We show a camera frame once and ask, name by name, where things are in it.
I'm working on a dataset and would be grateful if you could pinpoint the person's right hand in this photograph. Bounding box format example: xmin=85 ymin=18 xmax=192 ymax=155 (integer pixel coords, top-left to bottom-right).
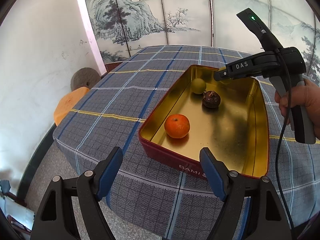
xmin=274 ymin=78 xmax=320 ymax=139

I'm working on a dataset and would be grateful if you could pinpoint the round grey millstone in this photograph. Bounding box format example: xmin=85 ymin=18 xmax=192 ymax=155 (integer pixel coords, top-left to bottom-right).
xmin=71 ymin=67 xmax=102 ymax=91

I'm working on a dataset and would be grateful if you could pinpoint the orange tangerine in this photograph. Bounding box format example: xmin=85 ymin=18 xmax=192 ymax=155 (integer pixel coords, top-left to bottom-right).
xmin=164 ymin=114 xmax=190 ymax=139

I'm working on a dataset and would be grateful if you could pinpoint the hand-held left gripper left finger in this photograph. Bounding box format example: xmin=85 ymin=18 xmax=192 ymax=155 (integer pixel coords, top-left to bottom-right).
xmin=30 ymin=146 xmax=123 ymax=240

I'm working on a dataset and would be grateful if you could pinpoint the red tin box gold interior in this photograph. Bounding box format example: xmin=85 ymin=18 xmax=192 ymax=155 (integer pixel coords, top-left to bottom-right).
xmin=139 ymin=64 xmax=271 ymax=180

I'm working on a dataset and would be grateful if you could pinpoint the orange round cushion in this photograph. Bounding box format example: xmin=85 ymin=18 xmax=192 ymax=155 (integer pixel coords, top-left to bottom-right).
xmin=53 ymin=87 xmax=90 ymax=127

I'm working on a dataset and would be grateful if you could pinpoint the dark wooden furniture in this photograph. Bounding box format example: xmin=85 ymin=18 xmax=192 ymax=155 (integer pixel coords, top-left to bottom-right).
xmin=0 ymin=179 xmax=35 ymax=233

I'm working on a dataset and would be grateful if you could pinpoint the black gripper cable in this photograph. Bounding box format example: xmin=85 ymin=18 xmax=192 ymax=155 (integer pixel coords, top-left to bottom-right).
xmin=274 ymin=49 xmax=298 ymax=240

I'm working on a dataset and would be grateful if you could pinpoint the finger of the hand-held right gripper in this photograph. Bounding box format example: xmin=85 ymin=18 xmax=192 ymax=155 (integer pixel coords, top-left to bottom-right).
xmin=213 ymin=58 xmax=254 ymax=82

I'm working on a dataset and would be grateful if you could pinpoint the dark brown mangosteen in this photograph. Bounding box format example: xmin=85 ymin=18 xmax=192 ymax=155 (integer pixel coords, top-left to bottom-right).
xmin=202 ymin=91 xmax=221 ymax=108

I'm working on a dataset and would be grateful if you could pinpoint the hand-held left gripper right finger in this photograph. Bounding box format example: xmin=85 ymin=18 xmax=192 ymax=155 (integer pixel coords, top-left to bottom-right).
xmin=199 ymin=147 xmax=293 ymax=240

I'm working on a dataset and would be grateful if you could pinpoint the landscape painted folding screen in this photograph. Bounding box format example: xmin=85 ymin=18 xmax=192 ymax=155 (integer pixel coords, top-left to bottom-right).
xmin=82 ymin=0 xmax=320 ymax=85

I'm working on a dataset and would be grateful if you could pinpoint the green round fruit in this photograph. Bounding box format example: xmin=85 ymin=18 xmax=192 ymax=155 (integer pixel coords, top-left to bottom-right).
xmin=191 ymin=78 xmax=207 ymax=95
xmin=217 ymin=66 xmax=237 ymax=85

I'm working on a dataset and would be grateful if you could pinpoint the grey plaid tablecloth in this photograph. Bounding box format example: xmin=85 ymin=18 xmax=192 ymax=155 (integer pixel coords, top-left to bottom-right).
xmin=52 ymin=45 xmax=320 ymax=240

